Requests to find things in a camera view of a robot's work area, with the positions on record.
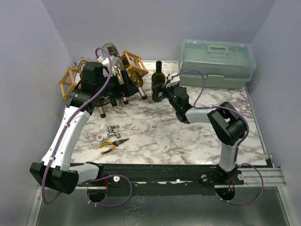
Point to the clear square liquor bottle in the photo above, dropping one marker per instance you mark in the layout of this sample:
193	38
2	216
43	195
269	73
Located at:
82	60

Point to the wooden wine rack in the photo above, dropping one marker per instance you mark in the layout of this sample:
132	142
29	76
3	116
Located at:
68	82

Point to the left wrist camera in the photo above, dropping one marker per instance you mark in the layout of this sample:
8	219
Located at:
106	62

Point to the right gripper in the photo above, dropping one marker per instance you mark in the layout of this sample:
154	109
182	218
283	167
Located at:
162	90

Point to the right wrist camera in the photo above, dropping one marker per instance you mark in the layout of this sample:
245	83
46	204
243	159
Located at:
173	79

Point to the yellow handled pliers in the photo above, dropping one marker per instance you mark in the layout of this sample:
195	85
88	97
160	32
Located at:
113	144

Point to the dark bottle in rack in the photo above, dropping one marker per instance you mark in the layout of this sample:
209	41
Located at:
113	102

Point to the green bottle beige label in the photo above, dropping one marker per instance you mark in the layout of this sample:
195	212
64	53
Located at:
135	78

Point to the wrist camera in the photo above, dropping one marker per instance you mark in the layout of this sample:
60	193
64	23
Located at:
173	79
106	62

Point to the chrome tap fitting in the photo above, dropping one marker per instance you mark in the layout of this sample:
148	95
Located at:
111	131

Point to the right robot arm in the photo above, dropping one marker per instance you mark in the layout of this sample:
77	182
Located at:
230	126

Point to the green bottle silver neck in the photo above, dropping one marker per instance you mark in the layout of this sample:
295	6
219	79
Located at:
100	108

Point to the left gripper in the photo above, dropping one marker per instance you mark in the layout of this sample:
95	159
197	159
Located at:
128	88

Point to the translucent plastic toolbox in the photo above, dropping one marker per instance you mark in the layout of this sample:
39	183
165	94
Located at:
216	64

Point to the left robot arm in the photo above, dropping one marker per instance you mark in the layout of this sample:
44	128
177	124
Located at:
99	80

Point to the clear glass carafe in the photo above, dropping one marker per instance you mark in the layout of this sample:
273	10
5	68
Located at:
118	66

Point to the tall green wine bottle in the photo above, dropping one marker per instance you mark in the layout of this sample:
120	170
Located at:
158	77

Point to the white tape roll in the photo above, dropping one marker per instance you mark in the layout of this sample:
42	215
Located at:
101	137

